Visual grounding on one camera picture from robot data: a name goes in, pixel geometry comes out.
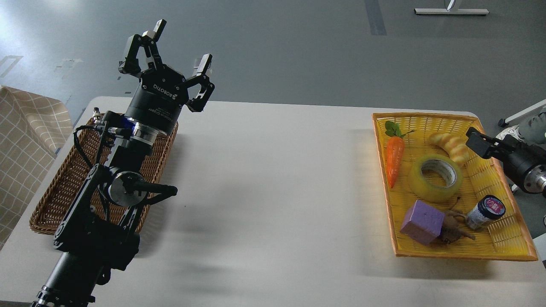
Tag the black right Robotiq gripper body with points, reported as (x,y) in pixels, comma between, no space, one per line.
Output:
(526,163)

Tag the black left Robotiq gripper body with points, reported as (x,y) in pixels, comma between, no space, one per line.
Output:
(159,99)

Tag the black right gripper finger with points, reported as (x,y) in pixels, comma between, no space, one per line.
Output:
(487,147)

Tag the yellow tape roll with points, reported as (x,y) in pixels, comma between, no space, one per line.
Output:
(435,178)

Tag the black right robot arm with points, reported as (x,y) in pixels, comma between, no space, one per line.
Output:
(529,187)

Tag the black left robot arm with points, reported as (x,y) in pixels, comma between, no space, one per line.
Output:
(98,233)

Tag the toy bread croissant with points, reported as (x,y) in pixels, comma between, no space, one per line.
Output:
(455,147)

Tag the seated person in grey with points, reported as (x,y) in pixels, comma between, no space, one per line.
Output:
(531,129)

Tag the small dark-lidded jar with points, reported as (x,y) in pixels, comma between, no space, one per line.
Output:
(488,210)

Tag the yellow plastic basket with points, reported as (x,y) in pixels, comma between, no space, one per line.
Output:
(506,239)

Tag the brown toy root figure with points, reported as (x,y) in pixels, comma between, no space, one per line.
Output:
(451,230)

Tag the orange toy carrot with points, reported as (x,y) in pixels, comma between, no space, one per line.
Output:
(394,151)

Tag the purple foam block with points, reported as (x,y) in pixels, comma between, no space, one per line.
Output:
(422,223)

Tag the beige checkered cloth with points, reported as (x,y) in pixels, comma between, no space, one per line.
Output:
(32,129)

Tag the brown wicker basket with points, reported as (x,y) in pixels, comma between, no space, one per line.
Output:
(69,178)

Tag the white stand base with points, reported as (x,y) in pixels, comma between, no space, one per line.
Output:
(453,7)

